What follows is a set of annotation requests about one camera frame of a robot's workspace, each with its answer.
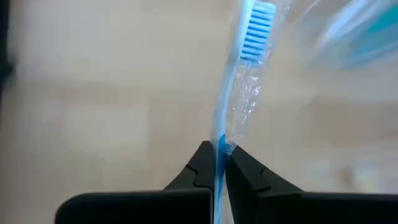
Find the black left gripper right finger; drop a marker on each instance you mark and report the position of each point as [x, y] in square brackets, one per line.
[295, 208]

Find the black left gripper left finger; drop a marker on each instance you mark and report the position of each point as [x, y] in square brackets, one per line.
[155, 208]

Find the blue toothbrush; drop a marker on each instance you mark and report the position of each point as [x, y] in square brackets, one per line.
[258, 31]

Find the teal mouthwash bottle white cap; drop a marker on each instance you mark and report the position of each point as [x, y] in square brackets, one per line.
[373, 34]

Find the black metal table frame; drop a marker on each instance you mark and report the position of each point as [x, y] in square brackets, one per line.
[3, 46]

